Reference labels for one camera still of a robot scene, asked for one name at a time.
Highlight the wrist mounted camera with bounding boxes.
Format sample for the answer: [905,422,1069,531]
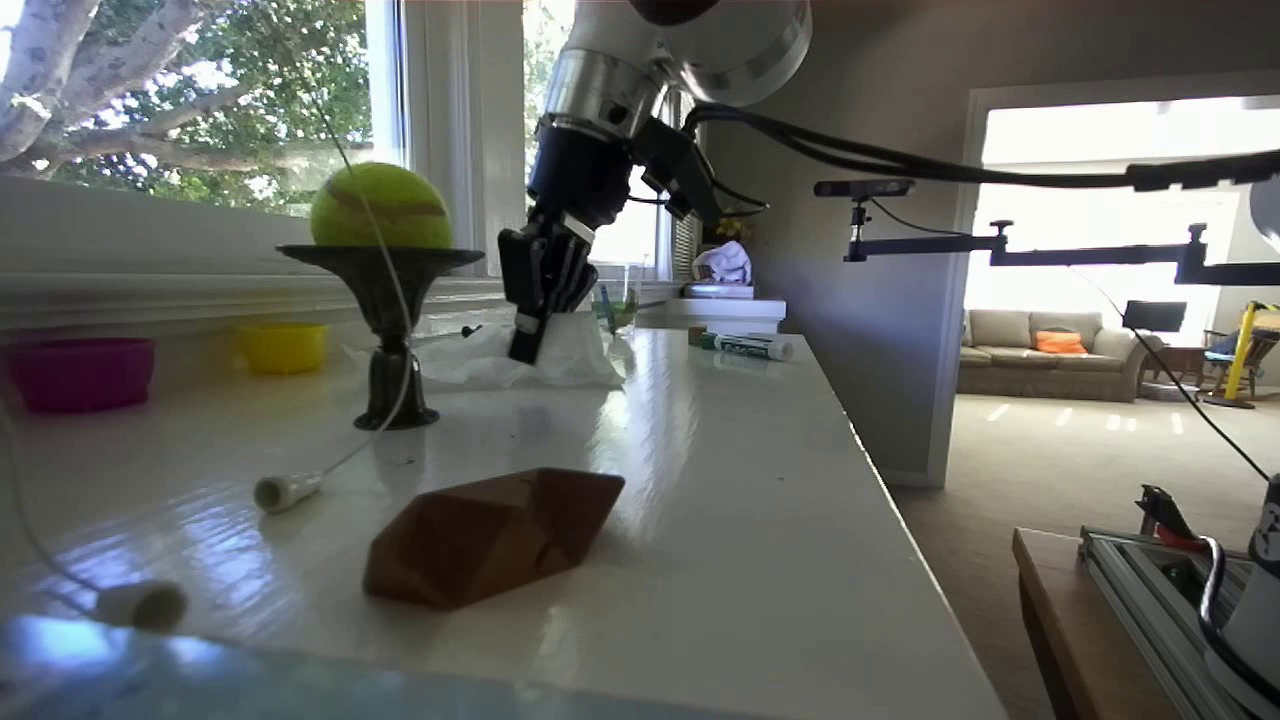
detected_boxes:
[636,118,737,225]

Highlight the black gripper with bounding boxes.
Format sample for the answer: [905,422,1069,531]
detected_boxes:
[497,118,639,370]

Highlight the white wired earphones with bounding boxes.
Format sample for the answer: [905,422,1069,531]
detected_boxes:
[0,124,420,638]

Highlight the green tennis ball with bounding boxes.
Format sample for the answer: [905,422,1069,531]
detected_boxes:
[307,161,462,257]

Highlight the pink bowl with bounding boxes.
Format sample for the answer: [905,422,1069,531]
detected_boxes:
[0,332,160,418]

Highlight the red black clamp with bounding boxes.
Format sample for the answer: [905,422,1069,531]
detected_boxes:
[1132,480,1223,571]

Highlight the thick black wrist cable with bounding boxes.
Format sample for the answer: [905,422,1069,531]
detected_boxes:
[683,101,1154,192]

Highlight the faceted brown wooden block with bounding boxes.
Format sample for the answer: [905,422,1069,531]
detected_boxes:
[360,465,629,615]

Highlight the white stacked books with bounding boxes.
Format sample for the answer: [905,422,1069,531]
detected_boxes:
[664,276,791,338]

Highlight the white crumpled paper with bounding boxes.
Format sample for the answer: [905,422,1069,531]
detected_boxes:
[694,237,762,293]

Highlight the yellow bowl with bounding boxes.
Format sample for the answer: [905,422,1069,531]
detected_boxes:
[238,319,333,381]

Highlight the yellow floor stand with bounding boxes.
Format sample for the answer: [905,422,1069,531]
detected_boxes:
[1216,295,1277,414]

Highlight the orange cushion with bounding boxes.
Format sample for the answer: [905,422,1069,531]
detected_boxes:
[1033,330,1093,362]

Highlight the white tissue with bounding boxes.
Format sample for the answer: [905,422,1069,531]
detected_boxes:
[420,308,632,396]

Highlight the beige sofa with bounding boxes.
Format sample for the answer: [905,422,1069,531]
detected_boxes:
[956,304,1154,406]

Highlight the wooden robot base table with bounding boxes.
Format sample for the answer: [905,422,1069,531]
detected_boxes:
[1010,519,1176,720]

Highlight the black screen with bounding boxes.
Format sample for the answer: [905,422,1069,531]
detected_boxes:
[1120,295,1191,338]

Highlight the grey metal rail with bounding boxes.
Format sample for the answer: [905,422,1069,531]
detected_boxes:
[1077,519,1271,720]

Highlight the green white marker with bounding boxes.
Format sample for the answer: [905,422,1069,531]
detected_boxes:
[683,325,791,370]

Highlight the black pedestal stand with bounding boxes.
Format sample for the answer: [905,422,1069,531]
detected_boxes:
[278,240,490,436]

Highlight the black stereo camera bar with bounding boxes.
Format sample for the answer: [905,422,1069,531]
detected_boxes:
[813,175,919,204]
[1125,149,1280,192]

